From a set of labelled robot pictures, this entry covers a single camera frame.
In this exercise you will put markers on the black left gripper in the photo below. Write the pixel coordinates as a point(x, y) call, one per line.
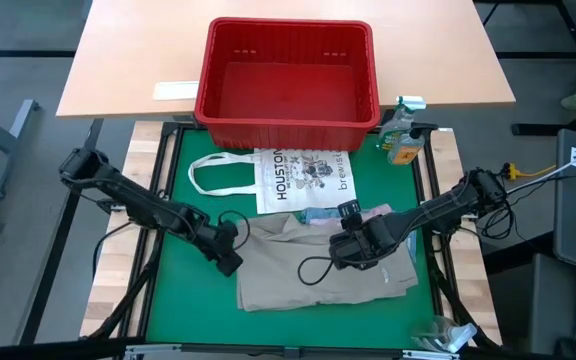
point(220, 240)

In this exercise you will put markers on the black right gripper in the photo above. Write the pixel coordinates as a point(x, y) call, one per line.
point(363, 240)

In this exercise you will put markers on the pink garment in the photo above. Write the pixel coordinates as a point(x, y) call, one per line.
point(375, 209)

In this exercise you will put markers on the light blue jeans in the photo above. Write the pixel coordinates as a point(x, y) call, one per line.
point(318, 215)

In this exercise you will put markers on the khaki trousers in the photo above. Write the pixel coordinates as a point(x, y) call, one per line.
point(278, 270)

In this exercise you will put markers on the white printed tote bag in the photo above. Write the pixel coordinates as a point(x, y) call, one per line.
point(308, 180)

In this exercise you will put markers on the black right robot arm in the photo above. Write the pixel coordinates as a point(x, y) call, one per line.
point(448, 202)

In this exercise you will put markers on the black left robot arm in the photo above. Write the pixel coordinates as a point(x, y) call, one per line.
point(138, 200)

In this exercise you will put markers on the red plastic laundry bin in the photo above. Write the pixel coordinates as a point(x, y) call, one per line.
point(288, 85)

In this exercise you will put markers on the green table mat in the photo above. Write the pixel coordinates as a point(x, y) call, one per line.
point(198, 310)

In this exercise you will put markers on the orange-label pump bottle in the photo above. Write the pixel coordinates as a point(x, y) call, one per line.
point(405, 155)

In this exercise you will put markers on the green-label spray bottle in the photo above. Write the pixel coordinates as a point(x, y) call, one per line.
point(393, 135)

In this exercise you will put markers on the clear spray bottle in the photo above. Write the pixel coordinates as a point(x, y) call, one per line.
point(443, 337)

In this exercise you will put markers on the white paper label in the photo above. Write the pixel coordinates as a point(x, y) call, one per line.
point(174, 90)

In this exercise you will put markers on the light wooden desk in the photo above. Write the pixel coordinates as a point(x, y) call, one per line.
point(133, 50)

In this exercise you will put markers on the black desk foot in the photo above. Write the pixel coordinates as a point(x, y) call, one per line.
point(543, 129)

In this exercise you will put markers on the grey metal desk leg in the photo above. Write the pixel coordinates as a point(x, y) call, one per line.
point(8, 145)

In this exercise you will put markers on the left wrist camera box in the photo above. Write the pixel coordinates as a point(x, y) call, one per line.
point(230, 265)

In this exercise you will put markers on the black frame strut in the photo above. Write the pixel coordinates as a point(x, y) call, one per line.
point(128, 300)
point(455, 305)

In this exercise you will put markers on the black table frame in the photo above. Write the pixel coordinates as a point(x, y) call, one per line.
point(170, 126)

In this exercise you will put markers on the silver aluminium bracket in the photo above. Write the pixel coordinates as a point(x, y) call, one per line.
point(150, 350)
point(430, 355)

